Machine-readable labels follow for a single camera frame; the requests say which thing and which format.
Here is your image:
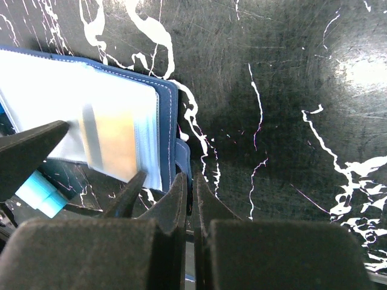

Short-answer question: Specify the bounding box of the gold VIP credit card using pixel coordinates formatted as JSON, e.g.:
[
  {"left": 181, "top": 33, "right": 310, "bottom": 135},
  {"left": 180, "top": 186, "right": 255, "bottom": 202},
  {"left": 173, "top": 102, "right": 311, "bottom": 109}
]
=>
[{"left": 79, "top": 103, "right": 138, "bottom": 182}]

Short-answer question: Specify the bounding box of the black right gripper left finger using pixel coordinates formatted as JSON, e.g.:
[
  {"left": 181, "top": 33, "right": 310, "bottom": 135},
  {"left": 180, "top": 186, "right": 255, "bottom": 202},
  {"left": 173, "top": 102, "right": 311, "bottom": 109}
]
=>
[{"left": 1, "top": 173, "right": 187, "bottom": 289}]

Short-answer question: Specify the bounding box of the light blue toy microphone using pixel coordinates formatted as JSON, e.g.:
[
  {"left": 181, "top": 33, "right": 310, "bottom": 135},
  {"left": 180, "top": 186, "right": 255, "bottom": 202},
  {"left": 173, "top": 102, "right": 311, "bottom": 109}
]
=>
[{"left": 15, "top": 170, "right": 68, "bottom": 218}]

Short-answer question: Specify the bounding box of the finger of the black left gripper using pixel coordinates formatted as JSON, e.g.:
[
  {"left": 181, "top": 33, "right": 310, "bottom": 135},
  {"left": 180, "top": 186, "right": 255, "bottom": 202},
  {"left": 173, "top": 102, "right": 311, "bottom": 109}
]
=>
[
  {"left": 102, "top": 171, "right": 146, "bottom": 218},
  {"left": 1, "top": 120, "right": 70, "bottom": 202}
]

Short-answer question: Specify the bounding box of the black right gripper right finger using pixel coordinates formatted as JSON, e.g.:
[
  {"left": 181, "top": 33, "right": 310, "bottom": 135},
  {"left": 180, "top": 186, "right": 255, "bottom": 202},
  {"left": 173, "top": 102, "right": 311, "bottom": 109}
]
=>
[{"left": 193, "top": 174, "right": 373, "bottom": 289}]

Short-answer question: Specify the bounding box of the navy blue card holder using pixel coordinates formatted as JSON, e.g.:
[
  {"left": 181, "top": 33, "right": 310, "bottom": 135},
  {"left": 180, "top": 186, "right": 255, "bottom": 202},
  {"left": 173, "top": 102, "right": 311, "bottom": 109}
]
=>
[{"left": 0, "top": 45, "right": 193, "bottom": 217}]

